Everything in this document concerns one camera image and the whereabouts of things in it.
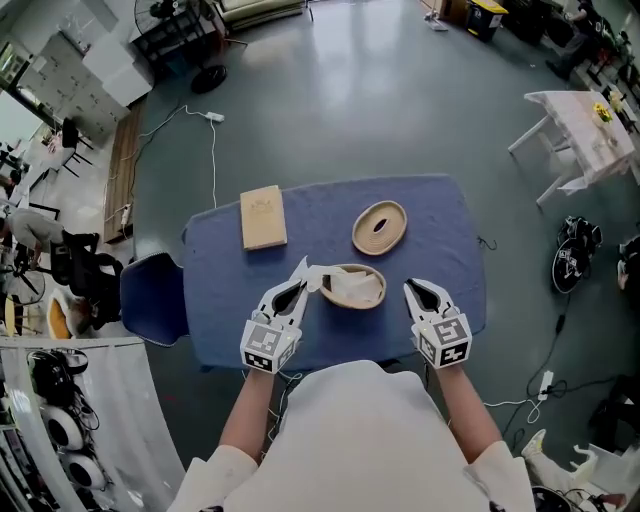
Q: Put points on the white power strip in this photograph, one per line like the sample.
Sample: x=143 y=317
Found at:
x=126 y=214
x=545 y=385
x=215 y=116

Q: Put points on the person's right forearm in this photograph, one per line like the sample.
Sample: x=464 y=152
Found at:
x=467 y=415

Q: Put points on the yellow seat chair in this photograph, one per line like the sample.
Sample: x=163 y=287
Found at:
x=62 y=317

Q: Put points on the white round device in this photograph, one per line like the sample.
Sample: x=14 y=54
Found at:
x=85 y=472
x=65 y=427

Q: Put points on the blue cloth covered table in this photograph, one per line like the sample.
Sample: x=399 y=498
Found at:
x=225 y=300

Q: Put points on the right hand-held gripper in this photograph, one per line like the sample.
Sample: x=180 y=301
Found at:
x=445 y=342

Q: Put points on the wooden platform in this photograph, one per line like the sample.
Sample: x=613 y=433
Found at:
x=122 y=165

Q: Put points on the person's left forearm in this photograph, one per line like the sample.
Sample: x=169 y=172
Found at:
x=250 y=415

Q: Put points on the black round floor device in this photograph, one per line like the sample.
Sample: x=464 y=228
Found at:
x=570 y=265

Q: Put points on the woven oval basket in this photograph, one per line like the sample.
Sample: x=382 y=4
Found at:
x=355 y=304

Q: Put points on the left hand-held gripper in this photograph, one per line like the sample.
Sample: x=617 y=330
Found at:
x=265 y=345

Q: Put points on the white table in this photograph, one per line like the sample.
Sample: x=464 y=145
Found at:
x=570 y=120

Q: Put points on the black bin with yellow lid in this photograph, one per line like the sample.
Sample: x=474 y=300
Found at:
x=485 y=17

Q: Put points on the grey locker cabinet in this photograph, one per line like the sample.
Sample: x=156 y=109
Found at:
x=70 y=85

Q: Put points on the black standing fan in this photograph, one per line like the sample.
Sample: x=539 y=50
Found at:
x=207 y=80

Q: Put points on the cardboard boxes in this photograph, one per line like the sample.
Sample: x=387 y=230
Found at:
x=442 y=5

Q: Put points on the person's white shirt torso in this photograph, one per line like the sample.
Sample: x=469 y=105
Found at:
x=360 y=445

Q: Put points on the black office chair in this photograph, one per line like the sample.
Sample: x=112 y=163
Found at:
x=85 y=270

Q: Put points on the black dining chair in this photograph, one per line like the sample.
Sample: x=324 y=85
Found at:
x=70 y=135

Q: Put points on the woven basket lid with hole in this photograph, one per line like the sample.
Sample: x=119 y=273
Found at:
x=367 y=240

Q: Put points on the white plastic chair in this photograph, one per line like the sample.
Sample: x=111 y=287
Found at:
x=615 y=465

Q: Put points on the tan flat cardboard box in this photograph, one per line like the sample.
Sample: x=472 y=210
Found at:
x=263 y=217

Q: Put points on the blue plastic chair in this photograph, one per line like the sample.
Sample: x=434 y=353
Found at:
x=152 y=300

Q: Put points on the white boxes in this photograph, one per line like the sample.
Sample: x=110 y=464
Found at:
x=120 y=75

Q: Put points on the black helmet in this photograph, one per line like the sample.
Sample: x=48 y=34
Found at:
x=50 y=377

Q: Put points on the yellow flowers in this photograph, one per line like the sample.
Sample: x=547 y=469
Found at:
x=602 y=112

